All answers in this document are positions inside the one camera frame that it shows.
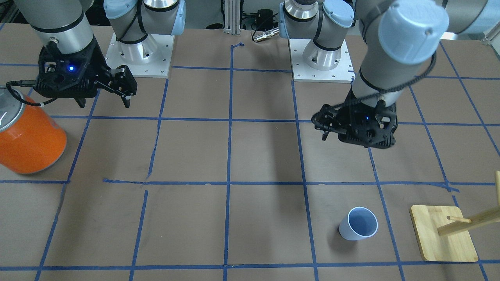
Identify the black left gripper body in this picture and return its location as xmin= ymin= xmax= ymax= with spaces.
xmin=311 ymin=101 xmax=398 ymax=149

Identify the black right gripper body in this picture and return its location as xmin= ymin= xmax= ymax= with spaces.
xmin=35 ymin=38 xmax=110 ymax=98

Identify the light blue plastic cup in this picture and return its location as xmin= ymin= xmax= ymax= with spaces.
xmin=339 ymin=206 xmax=379 ymax=241

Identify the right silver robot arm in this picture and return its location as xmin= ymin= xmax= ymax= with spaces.
xmin=4 ymin=0 xmax=186 ymax=107

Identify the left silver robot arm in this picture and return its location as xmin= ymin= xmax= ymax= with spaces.
xmin=279 ymin=0 xmax=499 ymax=149

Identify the orange metal can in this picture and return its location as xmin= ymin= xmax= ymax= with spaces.
xmin=0 ymin=89 xmax=67 ymax=174

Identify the wooden mug rack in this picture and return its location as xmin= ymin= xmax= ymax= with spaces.
xmin=409 ymin=170 xmax=500 ymax=262

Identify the silver metal connector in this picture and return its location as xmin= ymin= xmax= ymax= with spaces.
xmin=252 ymin=27 xmax=280 ymax=43

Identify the black power adapter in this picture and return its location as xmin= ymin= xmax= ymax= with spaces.
xmin=255 ymin=9 xmax=273 ymax=25

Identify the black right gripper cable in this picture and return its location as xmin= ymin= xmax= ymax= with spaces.
xmin=6 ymin=80 xmax=59 ymax=107

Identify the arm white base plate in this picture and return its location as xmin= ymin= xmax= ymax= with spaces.
xmin=105 ymin=34 xmax=175 ymax=78
xmin=289 ymin=39 xmax=355 ymax=83

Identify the black braided cable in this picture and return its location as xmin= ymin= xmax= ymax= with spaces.
xmin=312 ymin=51 xmax=437 ymax=131

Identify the aluminium extrusion post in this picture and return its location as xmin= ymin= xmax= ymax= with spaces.
xmin=222 ymin=0 xmax=241 ymax=37

